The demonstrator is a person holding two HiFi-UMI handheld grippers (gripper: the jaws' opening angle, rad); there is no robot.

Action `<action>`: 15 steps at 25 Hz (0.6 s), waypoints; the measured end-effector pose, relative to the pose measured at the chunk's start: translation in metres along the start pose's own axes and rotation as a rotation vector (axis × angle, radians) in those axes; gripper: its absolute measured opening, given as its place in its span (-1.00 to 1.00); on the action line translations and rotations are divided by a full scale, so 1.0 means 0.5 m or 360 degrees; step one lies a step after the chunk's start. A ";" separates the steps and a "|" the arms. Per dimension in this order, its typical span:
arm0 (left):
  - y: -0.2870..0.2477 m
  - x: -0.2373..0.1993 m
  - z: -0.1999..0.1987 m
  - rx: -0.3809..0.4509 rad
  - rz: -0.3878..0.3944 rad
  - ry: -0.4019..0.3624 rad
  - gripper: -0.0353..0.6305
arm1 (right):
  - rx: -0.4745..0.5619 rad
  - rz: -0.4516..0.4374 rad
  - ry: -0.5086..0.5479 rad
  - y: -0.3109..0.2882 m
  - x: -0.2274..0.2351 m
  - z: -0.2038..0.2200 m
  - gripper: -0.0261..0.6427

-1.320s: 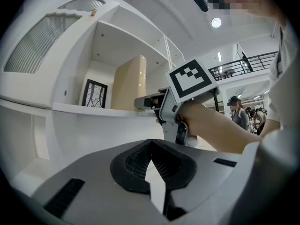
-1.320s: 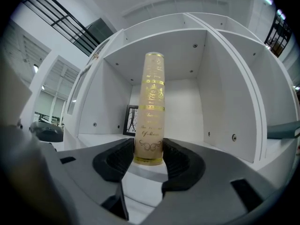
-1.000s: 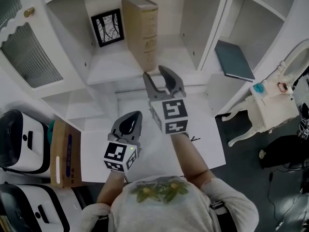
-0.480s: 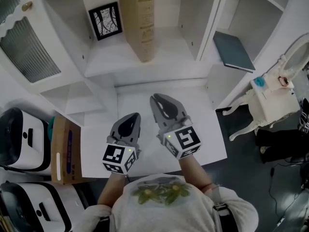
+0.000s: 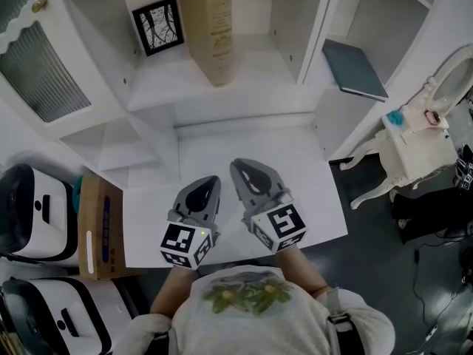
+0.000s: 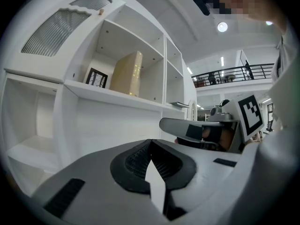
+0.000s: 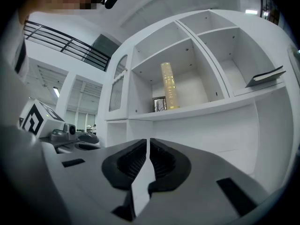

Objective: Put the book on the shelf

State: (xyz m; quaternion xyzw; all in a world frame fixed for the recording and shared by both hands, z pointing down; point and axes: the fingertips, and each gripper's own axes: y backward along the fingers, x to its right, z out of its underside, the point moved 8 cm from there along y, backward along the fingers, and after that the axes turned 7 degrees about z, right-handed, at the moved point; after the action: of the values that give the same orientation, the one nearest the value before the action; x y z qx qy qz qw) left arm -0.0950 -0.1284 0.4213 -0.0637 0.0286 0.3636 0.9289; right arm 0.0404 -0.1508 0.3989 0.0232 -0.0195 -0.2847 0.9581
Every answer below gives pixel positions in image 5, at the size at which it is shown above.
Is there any white oval mirror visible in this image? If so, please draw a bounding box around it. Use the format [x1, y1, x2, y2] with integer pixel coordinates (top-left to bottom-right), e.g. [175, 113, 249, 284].
[423, 44, 473, 118]

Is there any cardboard box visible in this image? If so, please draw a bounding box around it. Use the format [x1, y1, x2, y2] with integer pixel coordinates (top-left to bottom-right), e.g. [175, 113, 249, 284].
[77, 173, 138, 282]

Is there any white shelf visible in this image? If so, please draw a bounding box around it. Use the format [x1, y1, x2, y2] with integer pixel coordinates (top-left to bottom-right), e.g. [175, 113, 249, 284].
[0, 0, 473, 191]

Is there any grey shoulder strap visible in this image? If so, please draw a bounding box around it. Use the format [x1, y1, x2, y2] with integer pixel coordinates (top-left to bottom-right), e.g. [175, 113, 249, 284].
[326, 286, 369, 355]

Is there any black picture frame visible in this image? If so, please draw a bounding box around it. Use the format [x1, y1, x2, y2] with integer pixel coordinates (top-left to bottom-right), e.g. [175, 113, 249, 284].
[131, 0, 186, 58]

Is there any black bag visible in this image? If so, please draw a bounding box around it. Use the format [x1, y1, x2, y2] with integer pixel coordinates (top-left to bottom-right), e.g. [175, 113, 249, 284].
[390, 181, 473, 245]

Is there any dark teal book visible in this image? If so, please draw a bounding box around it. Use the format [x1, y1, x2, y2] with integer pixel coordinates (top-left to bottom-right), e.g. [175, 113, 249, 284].
[321, 38, 390, 104]

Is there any person's white flower-print shirt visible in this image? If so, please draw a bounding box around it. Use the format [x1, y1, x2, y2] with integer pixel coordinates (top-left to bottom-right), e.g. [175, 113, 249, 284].
[120, 264, 396, 355]

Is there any white ribbed-glass cabinet door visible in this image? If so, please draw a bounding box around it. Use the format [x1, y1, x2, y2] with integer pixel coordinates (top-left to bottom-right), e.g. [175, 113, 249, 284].
[0, 0, 129, 141]

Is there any person's right forearm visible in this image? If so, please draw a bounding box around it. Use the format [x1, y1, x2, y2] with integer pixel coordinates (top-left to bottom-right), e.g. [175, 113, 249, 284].
[274, 243, 330, 298]

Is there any thick tan book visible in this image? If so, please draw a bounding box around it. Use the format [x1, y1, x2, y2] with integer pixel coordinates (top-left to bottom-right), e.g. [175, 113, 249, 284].
[177, 0, 235, 88]

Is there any black cable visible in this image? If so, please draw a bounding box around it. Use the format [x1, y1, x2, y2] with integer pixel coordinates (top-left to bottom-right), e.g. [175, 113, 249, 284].
[411, 231, 473, 351]

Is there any teal round object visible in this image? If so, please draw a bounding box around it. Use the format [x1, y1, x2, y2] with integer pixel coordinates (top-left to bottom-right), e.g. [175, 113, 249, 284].
[72, 175, 84, 214]

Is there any white and black appliance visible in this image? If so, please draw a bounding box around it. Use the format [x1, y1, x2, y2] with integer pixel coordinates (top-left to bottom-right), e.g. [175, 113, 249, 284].
[0, 276, 138, 355]
[0, 163, 81, 268]

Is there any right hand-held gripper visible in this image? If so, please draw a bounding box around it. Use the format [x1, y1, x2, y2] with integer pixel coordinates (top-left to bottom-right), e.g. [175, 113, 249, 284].
[229, 158, 309, 254]

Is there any person's left forearm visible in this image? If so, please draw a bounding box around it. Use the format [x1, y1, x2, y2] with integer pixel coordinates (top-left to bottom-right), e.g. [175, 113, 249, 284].
[149, 266, 197, 317]

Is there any white ornate vanity table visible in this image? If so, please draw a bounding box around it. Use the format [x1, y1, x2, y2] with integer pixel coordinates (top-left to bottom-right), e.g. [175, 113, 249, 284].
[338, 104, 460, 211]

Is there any blue fluffy ball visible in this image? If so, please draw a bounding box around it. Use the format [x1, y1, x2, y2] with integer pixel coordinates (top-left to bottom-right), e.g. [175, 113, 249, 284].
[387, 110, 406, 128]

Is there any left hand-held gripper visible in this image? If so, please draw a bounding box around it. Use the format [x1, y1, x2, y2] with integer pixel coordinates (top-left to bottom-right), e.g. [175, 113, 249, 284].
[159, 175, 222, 271]

